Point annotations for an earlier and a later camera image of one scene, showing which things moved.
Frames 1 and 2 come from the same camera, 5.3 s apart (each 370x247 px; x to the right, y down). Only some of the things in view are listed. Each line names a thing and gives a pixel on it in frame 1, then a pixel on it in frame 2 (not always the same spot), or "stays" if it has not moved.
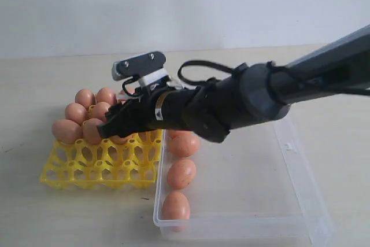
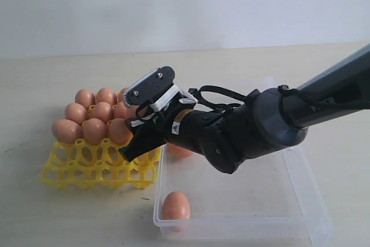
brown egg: [66, 131] stays
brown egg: [105, 95] stays
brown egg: [176, 206] stays
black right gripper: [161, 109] -> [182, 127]
